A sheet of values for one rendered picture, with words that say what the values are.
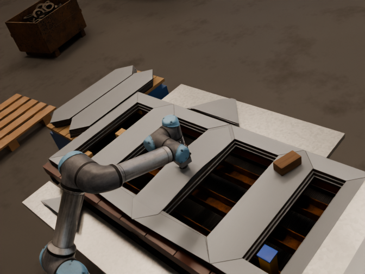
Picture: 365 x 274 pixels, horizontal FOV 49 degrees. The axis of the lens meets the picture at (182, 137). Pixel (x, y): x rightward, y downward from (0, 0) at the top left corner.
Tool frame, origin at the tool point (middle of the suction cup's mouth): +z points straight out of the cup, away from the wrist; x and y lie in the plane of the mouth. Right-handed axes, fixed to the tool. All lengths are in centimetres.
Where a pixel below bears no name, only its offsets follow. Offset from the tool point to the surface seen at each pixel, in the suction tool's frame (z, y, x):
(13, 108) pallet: 76, 304, 38
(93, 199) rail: 4.8, 22.8, 43.3
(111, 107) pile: 2, 86, -2
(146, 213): 0.7, -10.2, 29.6
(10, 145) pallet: 80, 242, 62
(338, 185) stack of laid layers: 4, -59, -42
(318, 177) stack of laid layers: 4, -50, -40
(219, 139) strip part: 0.5, 2.8, -25.8
